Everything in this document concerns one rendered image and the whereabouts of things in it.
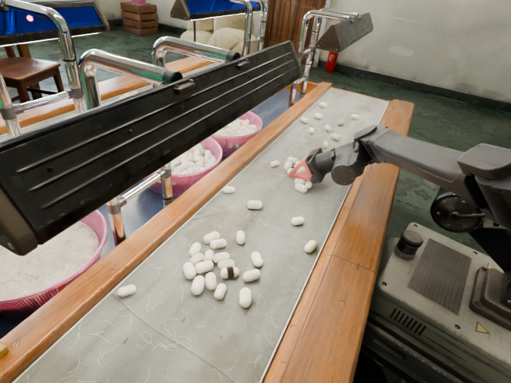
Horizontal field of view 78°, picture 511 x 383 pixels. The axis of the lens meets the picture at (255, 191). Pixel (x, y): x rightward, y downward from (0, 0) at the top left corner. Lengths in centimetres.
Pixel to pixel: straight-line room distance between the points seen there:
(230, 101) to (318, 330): 39
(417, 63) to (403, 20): 60
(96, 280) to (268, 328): 31
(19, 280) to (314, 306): 53
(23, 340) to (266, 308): 37
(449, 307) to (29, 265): 108
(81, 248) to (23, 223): 46
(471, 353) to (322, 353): 66
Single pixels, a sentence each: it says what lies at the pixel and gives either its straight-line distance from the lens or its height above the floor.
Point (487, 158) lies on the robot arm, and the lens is 49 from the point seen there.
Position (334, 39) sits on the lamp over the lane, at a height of 108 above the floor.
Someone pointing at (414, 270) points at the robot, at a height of 48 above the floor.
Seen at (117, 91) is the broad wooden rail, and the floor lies 76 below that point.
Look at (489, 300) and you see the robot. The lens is 118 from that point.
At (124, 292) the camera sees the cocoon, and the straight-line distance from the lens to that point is 62.
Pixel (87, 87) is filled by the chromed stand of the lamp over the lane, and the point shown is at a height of 107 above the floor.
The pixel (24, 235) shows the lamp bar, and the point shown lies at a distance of 29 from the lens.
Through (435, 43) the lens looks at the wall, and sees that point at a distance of 520.
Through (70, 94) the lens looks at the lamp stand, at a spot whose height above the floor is 96.
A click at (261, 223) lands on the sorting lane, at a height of 74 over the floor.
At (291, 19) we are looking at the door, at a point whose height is 59.
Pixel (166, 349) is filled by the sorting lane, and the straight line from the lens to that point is 57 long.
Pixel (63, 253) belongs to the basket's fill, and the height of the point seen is 74.
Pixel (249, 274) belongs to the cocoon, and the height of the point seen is 76.
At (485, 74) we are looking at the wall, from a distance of 530.
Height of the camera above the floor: 124
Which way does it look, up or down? 36 degrees down
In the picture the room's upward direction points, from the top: 8 degrees clockwise
